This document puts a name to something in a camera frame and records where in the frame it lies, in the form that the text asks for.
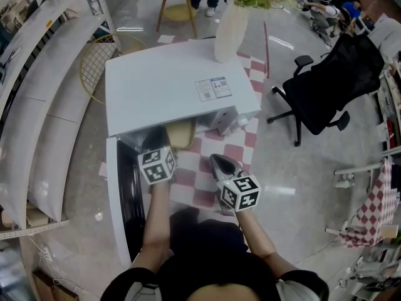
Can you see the red white checkered cloth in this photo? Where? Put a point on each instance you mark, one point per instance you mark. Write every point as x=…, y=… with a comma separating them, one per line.
x=379, y=205

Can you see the white microwave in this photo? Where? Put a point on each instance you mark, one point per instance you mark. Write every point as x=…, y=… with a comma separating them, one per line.
x=163, y=86

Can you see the tan container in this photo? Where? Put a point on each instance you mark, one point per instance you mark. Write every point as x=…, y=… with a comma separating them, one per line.
x=180, y=134

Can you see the yellow round side table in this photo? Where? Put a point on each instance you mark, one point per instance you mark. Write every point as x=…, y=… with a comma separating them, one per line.
x=178, y=11

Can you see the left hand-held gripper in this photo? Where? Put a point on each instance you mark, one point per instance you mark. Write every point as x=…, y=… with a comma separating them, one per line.
x=156, y=166

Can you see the white ribbed vase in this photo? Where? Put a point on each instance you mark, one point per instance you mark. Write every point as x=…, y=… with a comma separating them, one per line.
x=230, y=33

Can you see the white metal shelf unit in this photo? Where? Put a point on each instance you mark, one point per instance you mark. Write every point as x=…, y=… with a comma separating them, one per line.
x=47, y=74

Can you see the person's left forearm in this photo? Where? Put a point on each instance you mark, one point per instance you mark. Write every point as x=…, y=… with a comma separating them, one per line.
x=156, y=224

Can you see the pink white checkered mat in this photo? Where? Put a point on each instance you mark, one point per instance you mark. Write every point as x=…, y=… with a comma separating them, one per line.
x=219, y=155

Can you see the thin red pole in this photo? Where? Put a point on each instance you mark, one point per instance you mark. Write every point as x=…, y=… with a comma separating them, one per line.
x=267, y=49

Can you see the black office chair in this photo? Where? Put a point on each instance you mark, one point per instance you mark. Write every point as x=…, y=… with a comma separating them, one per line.
x=338, y=83

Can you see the brown cardboard box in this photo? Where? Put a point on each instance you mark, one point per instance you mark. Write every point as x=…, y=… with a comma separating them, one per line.
x=47, y=285

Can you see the white pipe frame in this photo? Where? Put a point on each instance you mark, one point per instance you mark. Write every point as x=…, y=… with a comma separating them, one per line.
x=354, y=169

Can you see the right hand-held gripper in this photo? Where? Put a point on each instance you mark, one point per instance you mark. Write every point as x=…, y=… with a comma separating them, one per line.
x=239, y=193

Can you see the person's black clothing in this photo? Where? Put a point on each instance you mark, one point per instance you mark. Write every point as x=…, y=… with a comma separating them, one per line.
x=206, y=262

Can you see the white bottle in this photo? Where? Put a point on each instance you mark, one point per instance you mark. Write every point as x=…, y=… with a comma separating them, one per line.
x=95, y=6

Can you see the person's right forearm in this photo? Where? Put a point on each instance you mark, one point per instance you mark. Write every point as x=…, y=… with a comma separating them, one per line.
x=260, y=240

